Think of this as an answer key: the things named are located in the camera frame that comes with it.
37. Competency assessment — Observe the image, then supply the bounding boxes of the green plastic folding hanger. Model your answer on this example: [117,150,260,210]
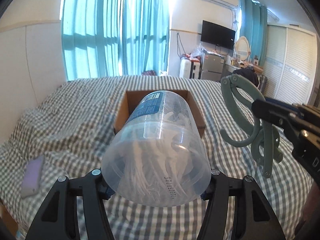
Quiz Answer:
[220,74,283,178]

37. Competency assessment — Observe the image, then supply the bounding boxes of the clear plastic cotton swab jar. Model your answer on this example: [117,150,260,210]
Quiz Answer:
[101,90,211,207]

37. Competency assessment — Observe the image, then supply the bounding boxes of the black clothes pile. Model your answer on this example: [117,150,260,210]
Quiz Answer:
[232,68,259,87]

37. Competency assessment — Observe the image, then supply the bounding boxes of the purple smartphone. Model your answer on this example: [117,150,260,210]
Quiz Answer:
[21,155,44,199]

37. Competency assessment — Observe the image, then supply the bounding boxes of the white wardrobe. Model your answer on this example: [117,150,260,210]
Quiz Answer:
[263,24,317,104]

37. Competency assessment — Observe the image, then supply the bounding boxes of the white oval mirror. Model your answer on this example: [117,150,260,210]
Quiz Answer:
[234,36,251,61]

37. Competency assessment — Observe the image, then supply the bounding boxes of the silver small fridge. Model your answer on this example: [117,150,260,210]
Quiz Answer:
[200,53,224,82]

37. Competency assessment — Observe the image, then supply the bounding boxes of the white suitcase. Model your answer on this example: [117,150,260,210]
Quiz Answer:
[179,58,201,79]

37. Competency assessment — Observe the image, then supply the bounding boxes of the checkered bed cover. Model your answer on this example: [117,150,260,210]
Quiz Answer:
[1,76,312,239]

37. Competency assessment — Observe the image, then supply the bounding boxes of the teal side curtain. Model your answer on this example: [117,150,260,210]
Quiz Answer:
[240,0,267,66]

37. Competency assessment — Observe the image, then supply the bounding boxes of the dark red bag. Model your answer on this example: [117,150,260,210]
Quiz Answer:
[142,70,157,76]

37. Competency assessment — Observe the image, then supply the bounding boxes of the brown cardboard box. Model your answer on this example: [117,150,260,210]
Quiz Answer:
[113,89,206,137]

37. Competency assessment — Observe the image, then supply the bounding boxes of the teal window curtain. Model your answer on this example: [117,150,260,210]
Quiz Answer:
[60,0,170,81]

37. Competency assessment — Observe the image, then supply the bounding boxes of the black wall television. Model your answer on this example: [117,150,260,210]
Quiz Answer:
[201,21,236,50]

